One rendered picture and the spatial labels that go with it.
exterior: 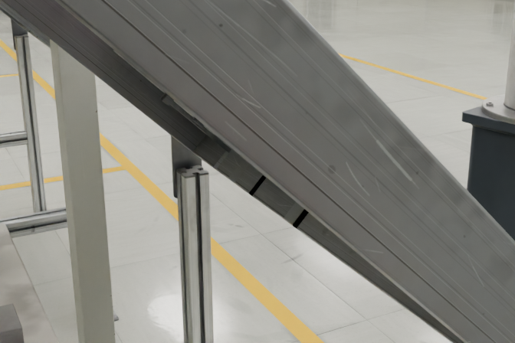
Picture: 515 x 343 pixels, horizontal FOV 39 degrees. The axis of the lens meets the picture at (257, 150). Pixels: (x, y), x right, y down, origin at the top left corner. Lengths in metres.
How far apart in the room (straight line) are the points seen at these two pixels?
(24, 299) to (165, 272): 1.38
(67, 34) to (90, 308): 0.62
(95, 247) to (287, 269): 0.94
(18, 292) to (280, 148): 0.58
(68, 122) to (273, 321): 0.90
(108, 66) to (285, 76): 0.70
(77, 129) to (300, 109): 0.99
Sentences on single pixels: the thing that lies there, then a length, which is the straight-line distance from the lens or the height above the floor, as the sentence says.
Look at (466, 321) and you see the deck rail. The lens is 0.44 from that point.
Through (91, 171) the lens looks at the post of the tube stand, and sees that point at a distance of 1.33.
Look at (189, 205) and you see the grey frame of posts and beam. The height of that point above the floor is 0.59.
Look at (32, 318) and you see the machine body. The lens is 0.81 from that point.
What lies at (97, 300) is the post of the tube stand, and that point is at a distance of 1.43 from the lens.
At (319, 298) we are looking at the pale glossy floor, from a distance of 2.06.
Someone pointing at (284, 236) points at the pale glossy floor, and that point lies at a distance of 2.41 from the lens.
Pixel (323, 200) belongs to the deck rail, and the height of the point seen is 0.89.
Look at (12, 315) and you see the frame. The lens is 0.73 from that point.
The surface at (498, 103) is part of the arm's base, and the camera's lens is 1.29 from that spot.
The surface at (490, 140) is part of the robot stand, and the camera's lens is 1.26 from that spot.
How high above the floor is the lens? 1.02
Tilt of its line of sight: 18 degrees down
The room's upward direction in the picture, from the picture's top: straight up
